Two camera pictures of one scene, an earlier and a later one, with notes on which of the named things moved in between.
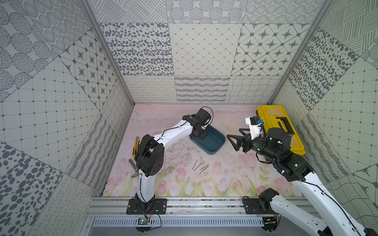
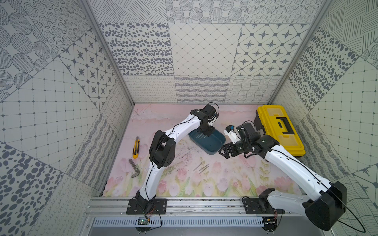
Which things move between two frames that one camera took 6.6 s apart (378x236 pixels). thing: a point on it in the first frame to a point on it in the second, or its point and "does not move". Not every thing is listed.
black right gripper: (246, 139) to (231, 147)
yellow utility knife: (136, 147) does not move
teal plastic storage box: (214, 142) does not move
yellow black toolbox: (276, 116) does not move
